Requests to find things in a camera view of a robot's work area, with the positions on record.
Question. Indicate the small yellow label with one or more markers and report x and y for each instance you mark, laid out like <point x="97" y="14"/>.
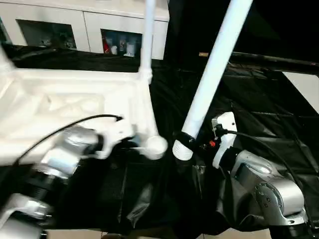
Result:
<point x="203" y="54"/>

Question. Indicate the white plastic table top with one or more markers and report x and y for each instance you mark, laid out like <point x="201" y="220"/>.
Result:
<point x="74" y="84"/>

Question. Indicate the black plastic mat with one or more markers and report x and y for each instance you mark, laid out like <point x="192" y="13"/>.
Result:
<point x="261" y="104"/>

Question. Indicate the small white cup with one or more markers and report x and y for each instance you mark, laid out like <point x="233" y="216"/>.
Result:
<point x="114" y="49"/>

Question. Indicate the dark cabinet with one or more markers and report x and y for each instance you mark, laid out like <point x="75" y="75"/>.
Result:
<point x="274" y="25"/>

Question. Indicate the white board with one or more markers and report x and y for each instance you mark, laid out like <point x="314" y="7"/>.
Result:
<point x="305" y="87"/>

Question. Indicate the red item in cabinet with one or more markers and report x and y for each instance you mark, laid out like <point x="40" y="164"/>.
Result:
<point x="106" y="46"/>

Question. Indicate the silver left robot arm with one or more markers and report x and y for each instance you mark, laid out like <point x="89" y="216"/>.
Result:
<point x="62" y="154"/>

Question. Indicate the white plastic table leg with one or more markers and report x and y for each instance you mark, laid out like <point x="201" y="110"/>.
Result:
<point x="5" y="59"/>
<point x="147" y="37"/>
<point x="216" y="62"/>

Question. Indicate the white cabinet with glass doors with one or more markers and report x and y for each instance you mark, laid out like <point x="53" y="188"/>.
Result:
<point x="84" y="17"/>

